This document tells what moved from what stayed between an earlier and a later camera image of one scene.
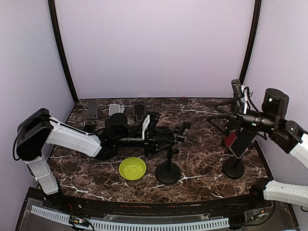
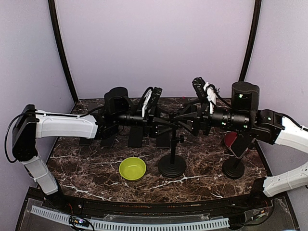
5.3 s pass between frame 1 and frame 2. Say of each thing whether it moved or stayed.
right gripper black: moved
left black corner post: stayed
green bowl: stayed
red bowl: stayed
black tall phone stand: moved
